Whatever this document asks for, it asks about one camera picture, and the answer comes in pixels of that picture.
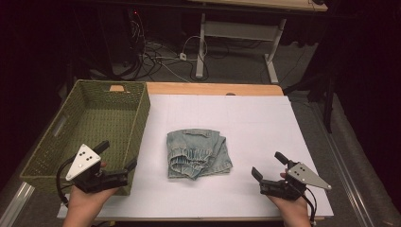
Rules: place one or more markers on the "white table mat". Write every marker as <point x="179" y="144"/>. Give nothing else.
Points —
<point x="252" y="132"/>

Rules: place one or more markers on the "person's right hand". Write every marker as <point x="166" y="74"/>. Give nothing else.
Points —
<point x="293" y="208"/>

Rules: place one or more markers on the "aluminium rail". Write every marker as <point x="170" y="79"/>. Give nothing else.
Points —
<point x="15" y="205"/>
<point x="343" y="164"/>

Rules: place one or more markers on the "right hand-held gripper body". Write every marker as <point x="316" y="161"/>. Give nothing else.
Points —
<point x="302" y="176"/>

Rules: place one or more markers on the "dark device with red light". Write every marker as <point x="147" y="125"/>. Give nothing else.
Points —
<point x="134" y="31"/>

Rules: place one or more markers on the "green woven basket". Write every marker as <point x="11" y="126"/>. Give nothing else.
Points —
<point x="94" y="126"/>

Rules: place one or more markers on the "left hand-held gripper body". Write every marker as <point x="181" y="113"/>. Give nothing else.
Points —
<point x="82" y="164"/>

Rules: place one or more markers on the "light blue denim pants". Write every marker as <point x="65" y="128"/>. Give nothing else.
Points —
<point x="195" y="154"/>

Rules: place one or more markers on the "person's left hand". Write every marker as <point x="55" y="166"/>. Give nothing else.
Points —
<point x="85" y="201"/>

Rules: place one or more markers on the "desk with white legs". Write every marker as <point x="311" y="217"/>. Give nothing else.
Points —
<point x="239" y="30"/>

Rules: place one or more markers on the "white power adapter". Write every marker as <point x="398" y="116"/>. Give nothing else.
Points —
<point x="183" y="56"/>

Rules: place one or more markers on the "black stand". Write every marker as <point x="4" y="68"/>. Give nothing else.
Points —
<point x="327" y="104"/>

